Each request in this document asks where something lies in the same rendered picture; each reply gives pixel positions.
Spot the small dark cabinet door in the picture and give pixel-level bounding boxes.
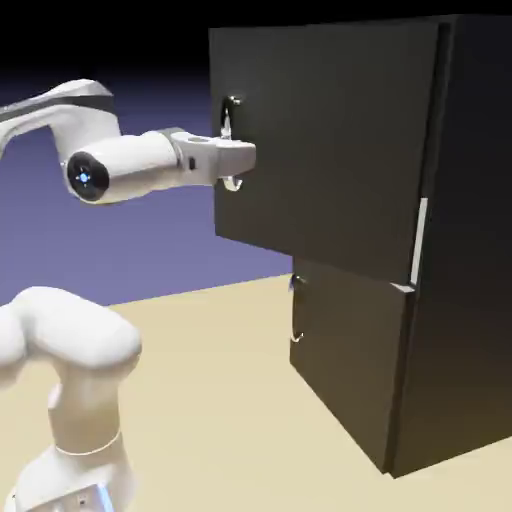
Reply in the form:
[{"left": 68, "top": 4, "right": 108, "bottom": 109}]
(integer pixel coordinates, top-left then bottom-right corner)
[{"left": 288, "top": 255, "right": 416, "bottom": 477}]

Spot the small curved metal handle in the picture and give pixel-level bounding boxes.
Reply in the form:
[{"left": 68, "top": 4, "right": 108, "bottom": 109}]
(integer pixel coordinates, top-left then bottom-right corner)
[{"left": 288, "top": 274, "right": 307, "bottom": 344}]

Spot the large dark cabinet door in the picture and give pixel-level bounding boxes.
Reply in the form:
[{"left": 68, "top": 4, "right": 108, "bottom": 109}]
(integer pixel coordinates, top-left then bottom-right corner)
[{"left": 208, "top": 16, "right": 441, "bottom": 288}]

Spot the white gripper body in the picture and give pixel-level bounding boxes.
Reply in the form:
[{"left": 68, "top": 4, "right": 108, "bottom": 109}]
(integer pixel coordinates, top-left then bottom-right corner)
[{"left": 214, "top": 137, "right": 257, "bottom": 181}]

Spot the large curved metal handle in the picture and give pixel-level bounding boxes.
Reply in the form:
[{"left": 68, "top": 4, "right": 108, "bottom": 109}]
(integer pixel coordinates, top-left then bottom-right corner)
[{"left": 219, "top": 94, "right": 244, "bottom": 192}]

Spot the dark cabinet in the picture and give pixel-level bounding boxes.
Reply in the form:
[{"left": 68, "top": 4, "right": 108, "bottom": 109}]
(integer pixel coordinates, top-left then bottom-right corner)
[{"left": 288, "top": 14, "right": 512, "bottom": 480}]

